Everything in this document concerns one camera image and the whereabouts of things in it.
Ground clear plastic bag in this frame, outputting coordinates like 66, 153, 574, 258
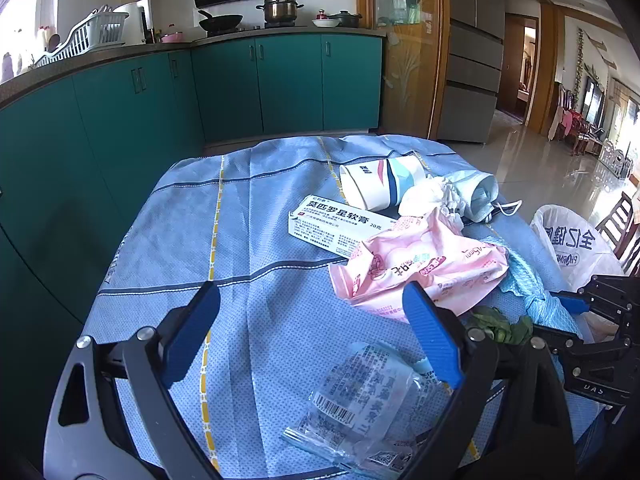
282, 342, 451, 480

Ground white dish rack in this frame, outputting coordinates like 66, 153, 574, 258
32, 5, 130, 68

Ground green vegetable stem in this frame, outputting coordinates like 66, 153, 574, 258
465, 306, 535, 346

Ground gas stove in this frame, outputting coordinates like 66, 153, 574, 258
206, 22, 301, 37

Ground light blue knotted cloth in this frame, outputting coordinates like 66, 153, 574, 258
480, 235, 583, 338

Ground black lidded pot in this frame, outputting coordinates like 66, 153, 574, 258
327, 9, 363, 28

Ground carved wooden chairs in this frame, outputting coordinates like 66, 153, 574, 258
552, 82, 606, 157

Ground wooden slatted chair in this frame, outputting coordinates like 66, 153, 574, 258
595, 190, 640, 276

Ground white blue ointment box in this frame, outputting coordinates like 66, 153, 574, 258
287, 195, 401, 261

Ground white baby fence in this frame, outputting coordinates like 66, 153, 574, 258
600, 140, 632, 180

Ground black wok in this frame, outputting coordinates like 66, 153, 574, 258
197, 9, 244, 32

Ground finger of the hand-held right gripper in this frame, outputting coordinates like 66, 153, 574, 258
550, 275, 640, 323
530, 324, 586, 358

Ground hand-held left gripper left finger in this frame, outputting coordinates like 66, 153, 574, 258
45, 281, 221, 480

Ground white paper cup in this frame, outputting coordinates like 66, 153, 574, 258
339, 156, 427, 212

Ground waste bin with white bag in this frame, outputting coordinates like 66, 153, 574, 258
529, 204, 640, 321

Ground large pink wrapper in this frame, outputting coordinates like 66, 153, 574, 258
328, 207, 510, 318

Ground blue checked cloth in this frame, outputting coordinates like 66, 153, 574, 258
80, 134, 606, 480

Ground dark kitchen counter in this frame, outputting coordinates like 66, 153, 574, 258
0, 27, 388, 111

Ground wooden framed glass door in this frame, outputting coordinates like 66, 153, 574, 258
355, 0, 451, 141

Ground teal base cabinets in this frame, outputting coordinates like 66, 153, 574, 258
0, 32, 386, 331

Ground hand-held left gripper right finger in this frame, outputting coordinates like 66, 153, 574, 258
400, 282, 576, 480

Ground white countertop appliance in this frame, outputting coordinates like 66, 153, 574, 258
114, 0, 152, 45

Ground steel cooking pot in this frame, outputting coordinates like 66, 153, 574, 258
256, 0, 305, 25

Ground grey refrigerator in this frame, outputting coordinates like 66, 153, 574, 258
436, 0, 506, 145

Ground green vine garland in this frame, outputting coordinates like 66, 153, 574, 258
574, 27, 586, 96

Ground black television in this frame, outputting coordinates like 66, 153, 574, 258
585, 77, 606, 126

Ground white crumpled tissue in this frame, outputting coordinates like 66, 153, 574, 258
398, 177, 466, 228

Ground blue face mask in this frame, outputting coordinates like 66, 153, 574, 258
440, 170, 523, 223

